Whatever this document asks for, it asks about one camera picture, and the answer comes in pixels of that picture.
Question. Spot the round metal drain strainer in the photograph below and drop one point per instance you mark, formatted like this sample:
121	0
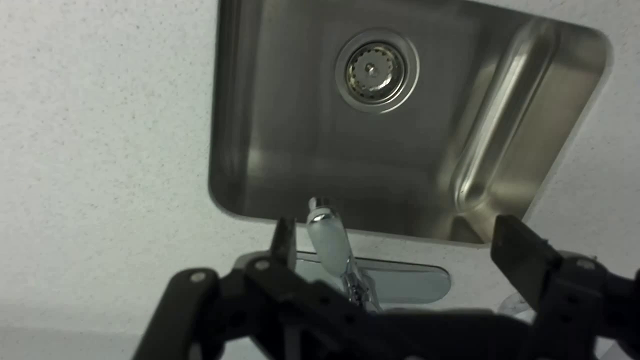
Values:
376	70

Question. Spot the chrome sink faucet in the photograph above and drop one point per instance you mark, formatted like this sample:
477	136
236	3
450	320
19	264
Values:
330	243

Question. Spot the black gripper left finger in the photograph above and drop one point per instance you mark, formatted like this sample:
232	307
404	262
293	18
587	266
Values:
221	307

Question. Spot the stainless steel sink basin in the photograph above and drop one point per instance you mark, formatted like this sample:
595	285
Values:
373	160

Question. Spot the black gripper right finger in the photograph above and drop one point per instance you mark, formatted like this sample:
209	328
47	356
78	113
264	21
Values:
573	300

